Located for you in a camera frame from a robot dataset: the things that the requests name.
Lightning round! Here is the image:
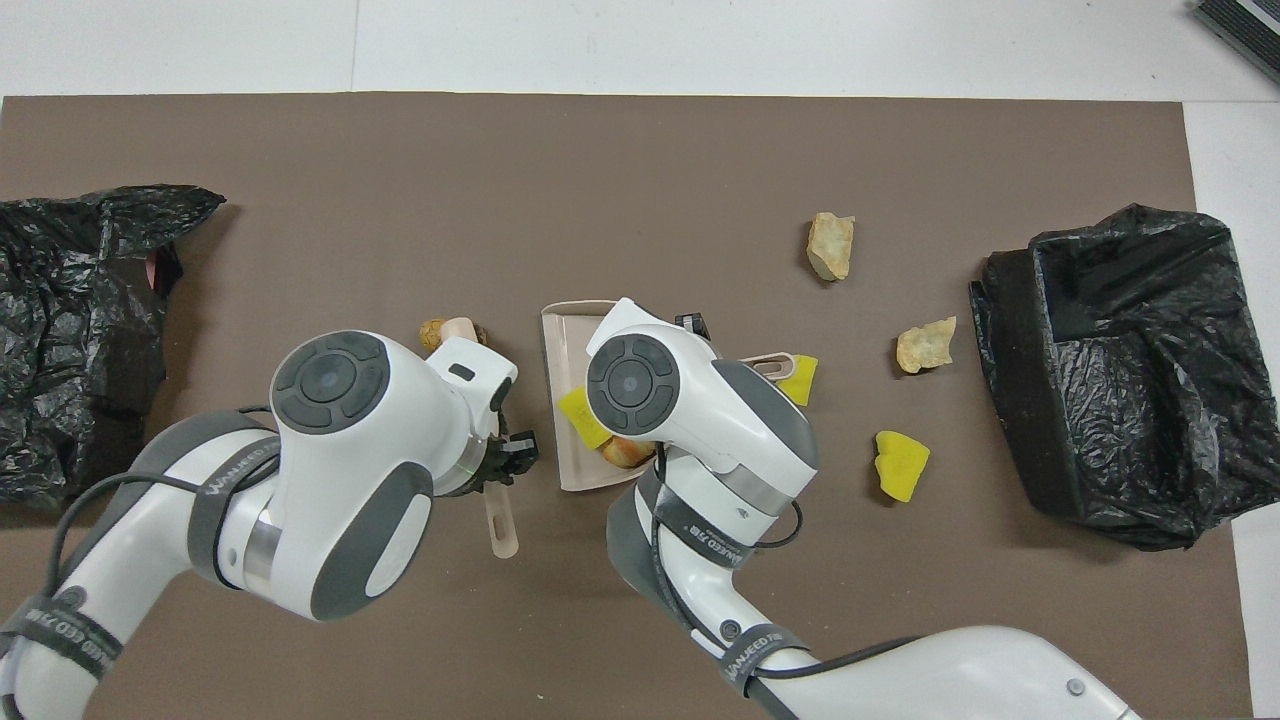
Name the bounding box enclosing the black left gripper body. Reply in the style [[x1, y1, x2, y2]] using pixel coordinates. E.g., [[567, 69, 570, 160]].
[[462, 432, 541, 498]]

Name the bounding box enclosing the pink hand brush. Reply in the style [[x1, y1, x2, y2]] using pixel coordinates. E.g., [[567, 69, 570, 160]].
[[440, 316, 521, 560]]

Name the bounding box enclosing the yellow sponge with green backing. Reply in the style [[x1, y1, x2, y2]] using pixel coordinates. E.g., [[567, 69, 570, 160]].
[[557, 386, 616, 451]]

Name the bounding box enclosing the pink plastic dustpan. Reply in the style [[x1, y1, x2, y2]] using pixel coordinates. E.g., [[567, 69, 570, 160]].
[[541, 299, 801, 493]]

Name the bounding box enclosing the yellow sponge wedge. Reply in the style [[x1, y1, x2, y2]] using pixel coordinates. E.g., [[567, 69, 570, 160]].
[[775, 354, 820, 407]]

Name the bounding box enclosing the brown toy bread roll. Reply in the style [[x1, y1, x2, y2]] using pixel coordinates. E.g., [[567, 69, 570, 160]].
[[419, 318, 491, 353]]

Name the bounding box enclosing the yellow sponge chunk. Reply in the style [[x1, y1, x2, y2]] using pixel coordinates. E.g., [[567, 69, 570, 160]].
[[874, 430, 931, 503]]

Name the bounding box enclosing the black bag lined open bin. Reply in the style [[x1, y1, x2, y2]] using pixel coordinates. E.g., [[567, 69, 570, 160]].
[[968, 204, 1280, 552]]

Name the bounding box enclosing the crumpled black trash bag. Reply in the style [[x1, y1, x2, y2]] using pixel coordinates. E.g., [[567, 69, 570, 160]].
[[0, 184, 227, 511]]

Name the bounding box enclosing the beige stone piece upper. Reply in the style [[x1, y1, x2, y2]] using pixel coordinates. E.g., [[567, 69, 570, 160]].
[[806, 212, 856, 283]]

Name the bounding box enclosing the beige stone piece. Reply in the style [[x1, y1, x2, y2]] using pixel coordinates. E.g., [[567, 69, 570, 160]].
[[895, 316, 958, 375], [806, 212, 856, 283]]

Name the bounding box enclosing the brown table mat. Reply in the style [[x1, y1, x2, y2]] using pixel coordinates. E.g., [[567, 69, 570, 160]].
[[0, 93, 1254, 720]]

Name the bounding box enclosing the beige stone piece right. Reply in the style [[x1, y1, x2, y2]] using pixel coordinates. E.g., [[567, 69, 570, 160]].
[[895, 316, 958, 375]]

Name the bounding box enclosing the black ribbed panel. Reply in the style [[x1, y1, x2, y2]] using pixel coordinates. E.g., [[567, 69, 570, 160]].
[[1193, 0, 1280, 86]]

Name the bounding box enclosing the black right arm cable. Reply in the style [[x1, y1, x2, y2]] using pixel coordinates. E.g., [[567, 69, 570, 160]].
[[648, 445, 926, 701]]

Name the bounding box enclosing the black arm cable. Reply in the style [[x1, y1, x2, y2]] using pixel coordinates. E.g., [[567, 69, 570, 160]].
[[648, 445, 926, 701], [45, 405, 291, 601]]

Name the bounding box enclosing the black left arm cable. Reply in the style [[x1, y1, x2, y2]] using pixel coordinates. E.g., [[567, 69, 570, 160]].
[[45, 405, 291, 601]]

